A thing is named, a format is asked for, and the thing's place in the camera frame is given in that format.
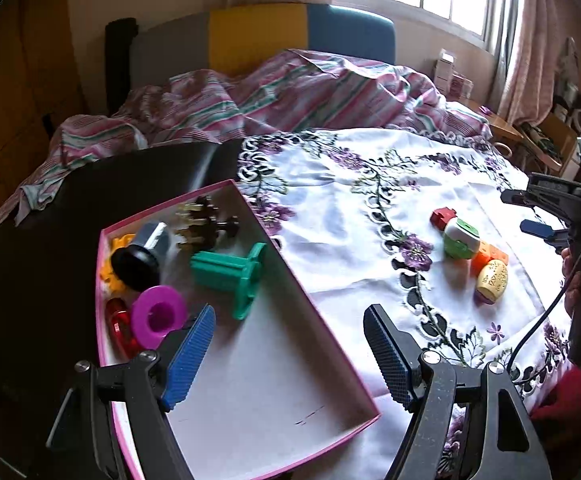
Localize yellow wooden egg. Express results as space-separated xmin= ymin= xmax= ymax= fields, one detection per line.
xmin=475 ymin=258 xmax=510 ymax=306

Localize person's right hand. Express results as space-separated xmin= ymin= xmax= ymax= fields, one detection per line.
xmin=561 ymin=247 xmax=581 ymax=311

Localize orange toy block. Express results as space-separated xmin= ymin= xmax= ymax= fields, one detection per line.
xmin=471 ymin=242 xmax=510 ymax=276

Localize yellow toy gear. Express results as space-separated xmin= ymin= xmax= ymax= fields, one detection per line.
xmin=99 ymin=232 xmax=136 ymax=293

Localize pink patterned curtain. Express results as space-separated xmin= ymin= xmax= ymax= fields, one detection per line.
xmin=491 ymin=0 xmax=571 ymax=126

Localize black cable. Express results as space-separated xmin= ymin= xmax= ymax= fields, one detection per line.
xmin=508 ymin=195 xmax=581 ymax=381

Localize pink cardboard box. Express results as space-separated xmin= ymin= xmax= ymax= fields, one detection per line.
xmin=94 ymin=178 xmax=382 ymax=480

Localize wooden bedside shelf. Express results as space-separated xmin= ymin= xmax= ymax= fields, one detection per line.
xmin=465 ymin=100 xmax=579 ymax=176

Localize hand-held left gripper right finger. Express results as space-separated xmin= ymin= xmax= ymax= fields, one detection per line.
xmin=363 ymin=304 xmax=554 ymax=480

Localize wooden wardrobe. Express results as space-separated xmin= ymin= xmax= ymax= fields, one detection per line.
xmin=0 ymin=0 xmax=91 ymax=211

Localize red garment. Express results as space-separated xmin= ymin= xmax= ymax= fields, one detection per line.
xmin=531 ymin=365 xmax=581 ymax=421

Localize red translucent toy piece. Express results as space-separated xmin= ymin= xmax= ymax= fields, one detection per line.
xmin=105 ymin=297 xmax=144 ymax=358

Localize grey black plastic cup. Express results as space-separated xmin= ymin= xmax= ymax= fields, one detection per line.
xmin=110 ymin=220 xmax=174 ymax=292

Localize purple plastic spool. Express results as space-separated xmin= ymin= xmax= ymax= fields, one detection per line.
xmin=130 ymin=285 xmax=188 ymax=348

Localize white floral embroidered tablecloth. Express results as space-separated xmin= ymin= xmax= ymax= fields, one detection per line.
xmin=238 ymin=127 xmax=576 ymax=480

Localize red toy block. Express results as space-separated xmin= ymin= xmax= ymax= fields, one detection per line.
xmin=431 ymin=206 xmax=459 ymax=231

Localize white green toy cube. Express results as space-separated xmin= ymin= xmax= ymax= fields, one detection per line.
xmin=443 ymin=217 xmax=481 ymax=261

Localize small boxes on windowsill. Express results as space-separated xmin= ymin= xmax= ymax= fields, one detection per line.
xmin=433 ymin=50 xmax=474 ymax=98

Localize brown toy gear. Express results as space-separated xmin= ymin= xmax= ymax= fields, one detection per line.
xmin=173 ymin=195 xmax=241 ymax=253

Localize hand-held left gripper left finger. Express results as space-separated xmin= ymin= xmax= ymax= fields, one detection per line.
xmin=45 ymin=302 xmax=217 ymax=480

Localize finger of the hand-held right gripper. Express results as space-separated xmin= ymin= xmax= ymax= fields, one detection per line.
xmin=519 ymin=219 xmax=569 ymax=250
xmin=501 ymin=187 xmax=539 ymax=207

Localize pink green striped blanket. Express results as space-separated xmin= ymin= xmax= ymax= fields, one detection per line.
xmin=0 ymin=49 xmax=494 ymax=246

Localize green plastic spool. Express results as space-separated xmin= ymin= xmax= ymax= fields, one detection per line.
xmin=190 ymin=242 xmax=268 ymax=321

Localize grey yellow blue headboard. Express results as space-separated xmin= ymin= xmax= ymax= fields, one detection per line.
xmin=105 ymin=4 xmax=396 ymax=116

